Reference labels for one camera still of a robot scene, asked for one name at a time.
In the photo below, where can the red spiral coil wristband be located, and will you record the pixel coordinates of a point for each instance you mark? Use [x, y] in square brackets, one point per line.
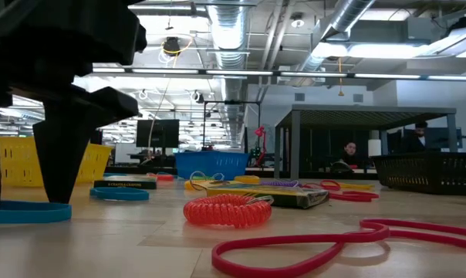
[225, 212]
[163, 177]

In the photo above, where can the grey perforated metal shelf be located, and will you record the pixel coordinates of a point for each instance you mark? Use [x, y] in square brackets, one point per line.
[372, 112]

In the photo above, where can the silver ceiling duct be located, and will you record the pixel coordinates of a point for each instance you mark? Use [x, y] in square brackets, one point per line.
[227, 38]
[345, 15]

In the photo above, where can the yellow plastic basket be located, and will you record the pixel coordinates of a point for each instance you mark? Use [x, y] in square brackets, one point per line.
[17, 162]

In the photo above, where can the black ceiling camera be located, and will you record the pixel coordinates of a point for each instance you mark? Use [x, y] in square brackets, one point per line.
[172, 45]

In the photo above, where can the long ceiling light strip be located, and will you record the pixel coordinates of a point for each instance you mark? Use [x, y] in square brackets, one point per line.
[256, 72]

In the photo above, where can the red rubber band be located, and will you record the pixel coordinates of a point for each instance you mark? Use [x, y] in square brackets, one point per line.
[375, 230]
[329, 183]
[352, 197]

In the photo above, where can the black flat monitor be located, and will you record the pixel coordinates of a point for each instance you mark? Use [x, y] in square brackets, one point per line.
[157, 133]

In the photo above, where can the Crayola crayon box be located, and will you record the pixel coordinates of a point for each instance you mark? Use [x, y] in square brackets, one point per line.
[125, 184]
[287, 197]

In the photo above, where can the black plastic basket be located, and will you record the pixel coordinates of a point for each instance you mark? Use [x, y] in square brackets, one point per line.
[429, 173]

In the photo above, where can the black metal rig frame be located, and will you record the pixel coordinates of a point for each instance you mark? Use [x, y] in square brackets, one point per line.
[233, 102]

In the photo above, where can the red articulated lamp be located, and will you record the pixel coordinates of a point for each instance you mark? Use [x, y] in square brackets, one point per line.
[261, 133]

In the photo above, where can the purple spiral coil wristband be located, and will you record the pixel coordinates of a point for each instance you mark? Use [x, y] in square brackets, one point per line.
[279, 184]

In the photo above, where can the black aluminium table frame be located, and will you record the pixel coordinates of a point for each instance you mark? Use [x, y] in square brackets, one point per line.
[140, 170]

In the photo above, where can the black rounded object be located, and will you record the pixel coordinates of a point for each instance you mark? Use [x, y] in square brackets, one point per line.
[341, 167]

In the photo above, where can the blue plastic basket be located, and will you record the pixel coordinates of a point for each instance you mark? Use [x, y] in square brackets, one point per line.
[213, 166]

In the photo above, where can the person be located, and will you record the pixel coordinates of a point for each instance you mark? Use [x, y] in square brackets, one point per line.
[349, 150]
[418, 135]

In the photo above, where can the black speaker box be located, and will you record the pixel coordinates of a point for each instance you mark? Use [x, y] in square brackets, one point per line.
[97, 137]

